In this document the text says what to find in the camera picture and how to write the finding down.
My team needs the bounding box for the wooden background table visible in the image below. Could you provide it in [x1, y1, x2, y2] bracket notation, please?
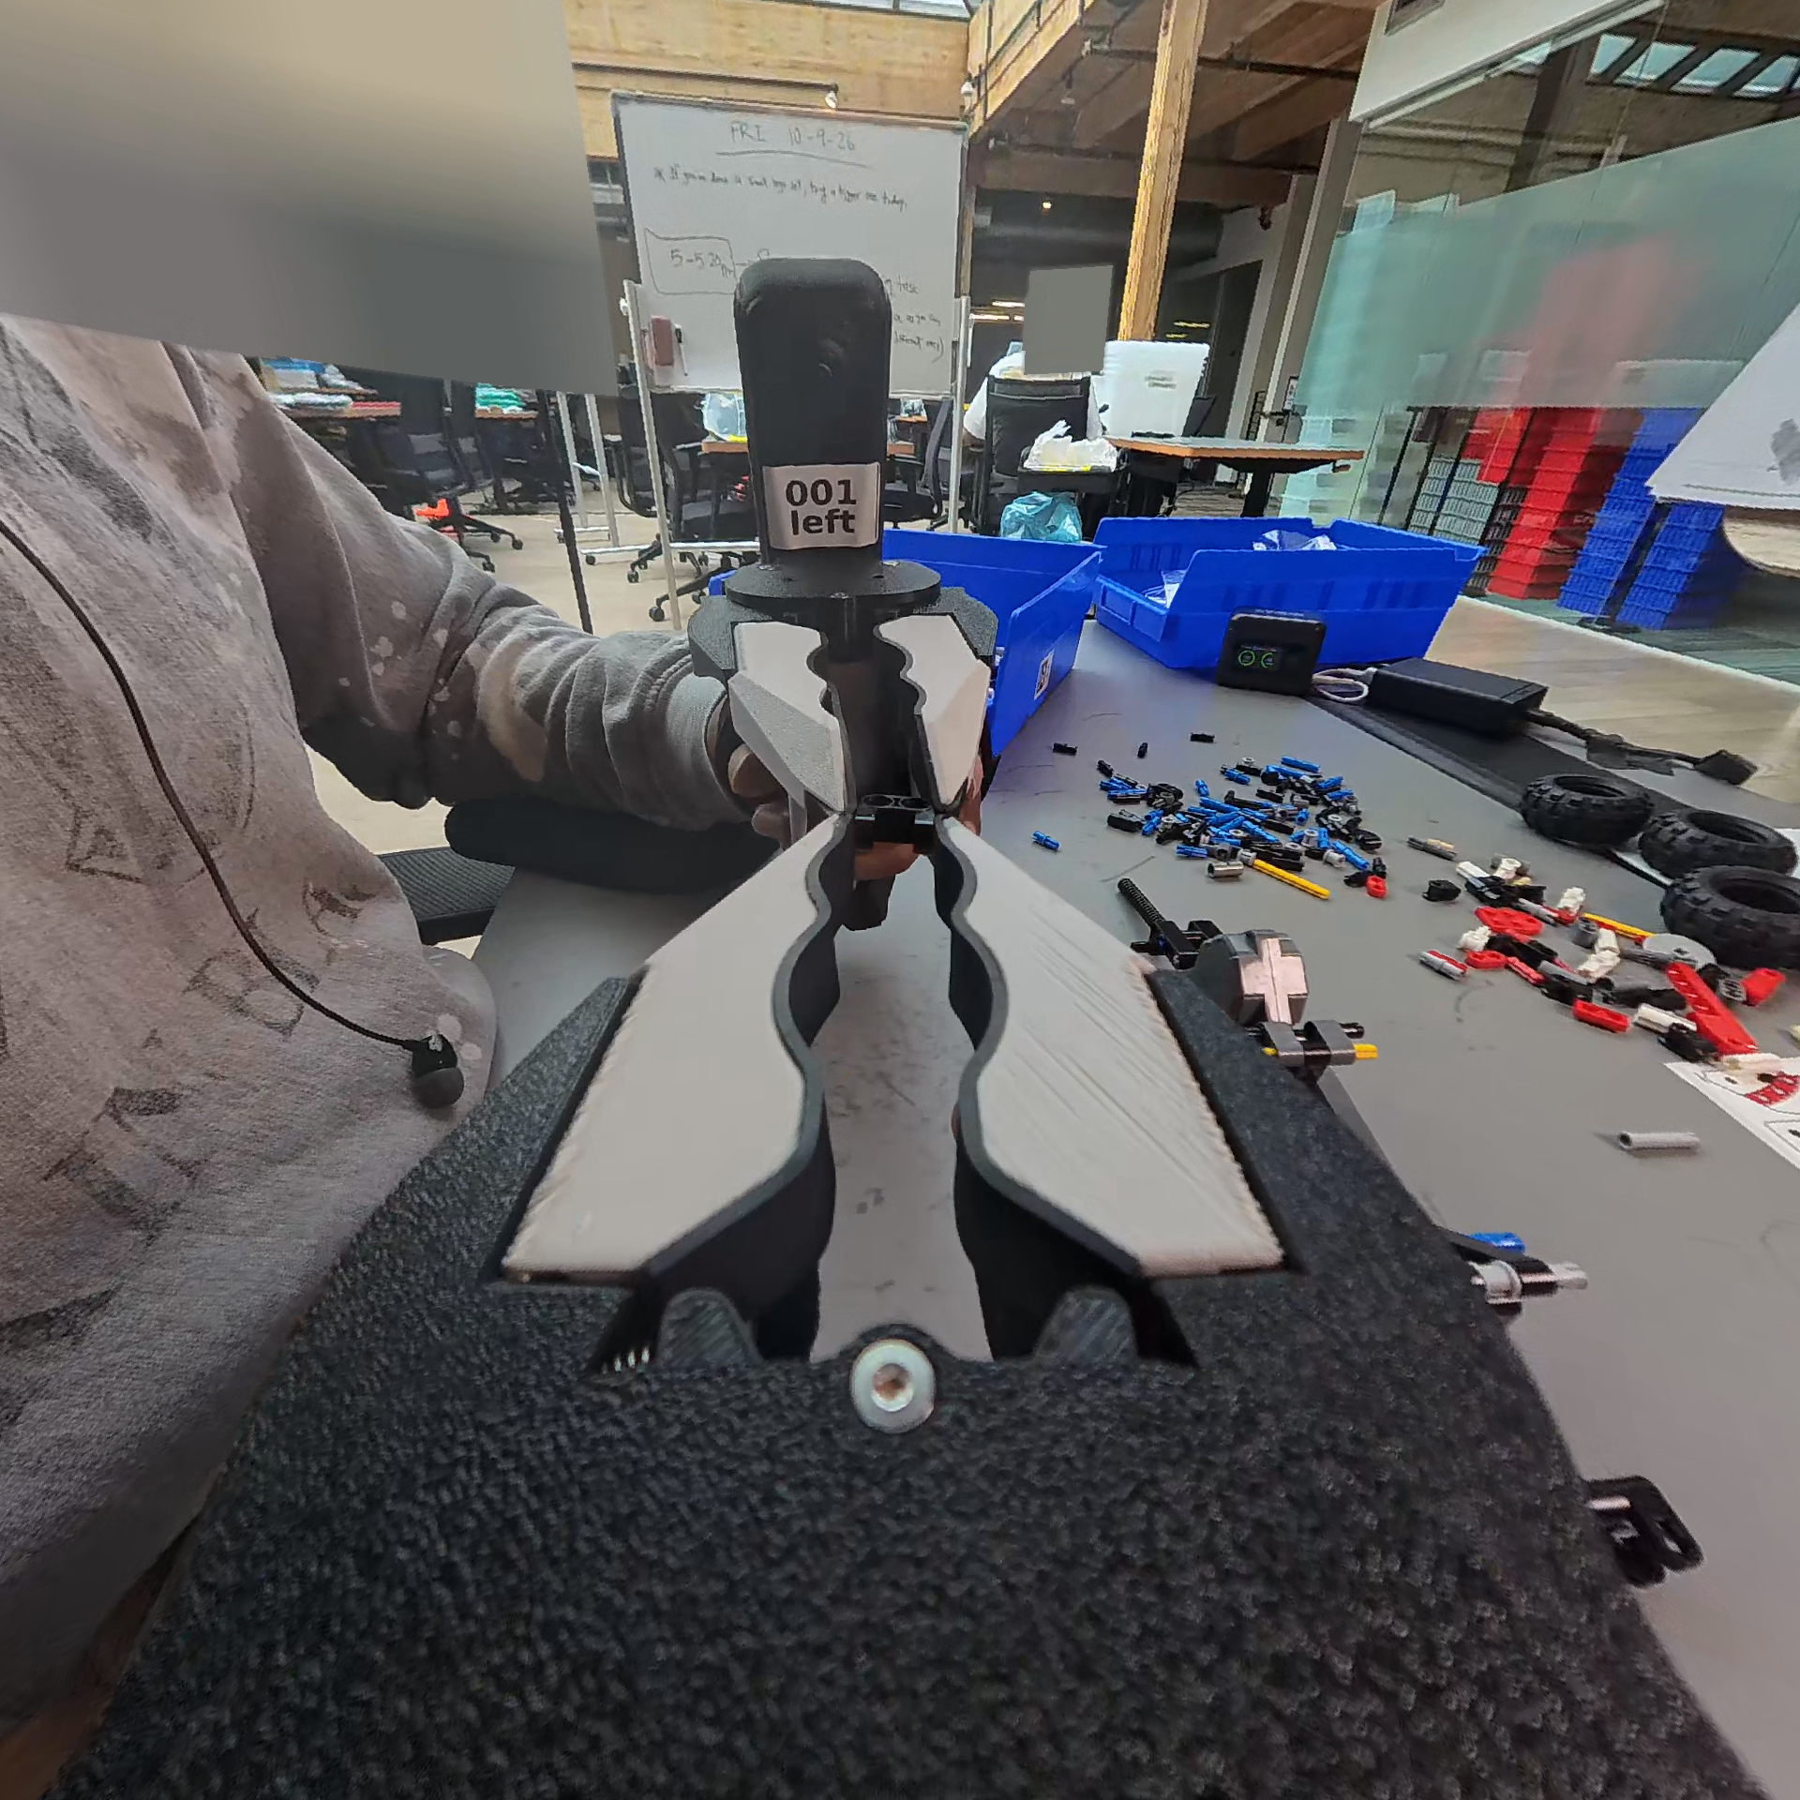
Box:
[1108, 431, 1369, 519]

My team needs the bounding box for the black cable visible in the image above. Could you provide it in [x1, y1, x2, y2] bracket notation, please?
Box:
[1524, 709, 1760, 785]

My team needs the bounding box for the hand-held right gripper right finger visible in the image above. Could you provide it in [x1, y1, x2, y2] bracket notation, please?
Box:
[938, 814, 1286, 1364]

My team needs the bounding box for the white sticker sheet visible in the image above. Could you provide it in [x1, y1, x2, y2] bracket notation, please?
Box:
[1666, 1053, 1800, 1172]

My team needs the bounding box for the grey desk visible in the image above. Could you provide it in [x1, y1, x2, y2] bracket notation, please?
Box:
[471, 619, 1800, 1800]

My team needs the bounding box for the blue plastic bin with tag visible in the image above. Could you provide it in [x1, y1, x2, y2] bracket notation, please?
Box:
[879, 527, 1108, 762]

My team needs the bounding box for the person's left hand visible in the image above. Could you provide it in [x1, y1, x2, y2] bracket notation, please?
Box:
[722, 740, 816, 848]

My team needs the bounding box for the small black display device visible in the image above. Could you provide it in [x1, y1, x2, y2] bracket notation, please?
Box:
[1217, 611, 1328, 690]

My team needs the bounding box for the black office chair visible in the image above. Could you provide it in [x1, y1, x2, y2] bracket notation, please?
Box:
[620, 393, 769, 620]
[344, 379, 528, 571]
[971, 372, 1103, 534]

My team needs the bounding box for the white whiteboard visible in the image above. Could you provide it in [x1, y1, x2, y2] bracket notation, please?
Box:
[616, 91, 975, 620]

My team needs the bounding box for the black earbud with cable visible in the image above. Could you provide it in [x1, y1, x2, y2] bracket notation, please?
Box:
[0, 523, 469, 1107]

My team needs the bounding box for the open instruction booklet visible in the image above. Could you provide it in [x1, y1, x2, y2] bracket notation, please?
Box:
[1645, 303, 1800, 510]

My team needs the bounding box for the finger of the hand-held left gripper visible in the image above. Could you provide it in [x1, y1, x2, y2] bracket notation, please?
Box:
[725, 619, 855, 836]
[882, 615, 995, 819]

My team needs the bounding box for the pile of mixed small bricks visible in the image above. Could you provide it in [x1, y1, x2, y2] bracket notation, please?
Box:
[1405, 836, 1790, 1065]

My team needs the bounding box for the person's grey patterned shirt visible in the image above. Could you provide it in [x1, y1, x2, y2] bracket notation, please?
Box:
[0, 315, 501, 1724]

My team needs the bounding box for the wooden pillar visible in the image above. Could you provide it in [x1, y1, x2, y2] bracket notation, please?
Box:
[1117, 0, 1217, 347]

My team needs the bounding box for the pile of blue black pins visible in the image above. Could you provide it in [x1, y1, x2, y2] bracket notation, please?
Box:
[1032, 732, 1392, 907]

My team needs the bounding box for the stack of red blue crates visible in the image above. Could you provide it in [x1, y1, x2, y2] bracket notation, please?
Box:
[1464, 405, 1749, 630]

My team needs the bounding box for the white printer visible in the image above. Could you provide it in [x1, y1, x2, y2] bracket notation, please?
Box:
[1103, 338, 1217, 439]

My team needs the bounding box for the person's left forearm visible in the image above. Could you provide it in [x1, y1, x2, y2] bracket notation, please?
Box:
[324, 563, 754, 833]

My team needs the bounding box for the black power adapter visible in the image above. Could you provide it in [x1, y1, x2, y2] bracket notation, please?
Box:
[1369, 661, 1549, 740]

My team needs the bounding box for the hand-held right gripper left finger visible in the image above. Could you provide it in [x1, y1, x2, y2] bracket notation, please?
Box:
[501, 814, 855, 1370]

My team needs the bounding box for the toy brick chassis model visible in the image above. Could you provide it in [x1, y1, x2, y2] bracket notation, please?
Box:
[1117, 878, 1703, 1589]

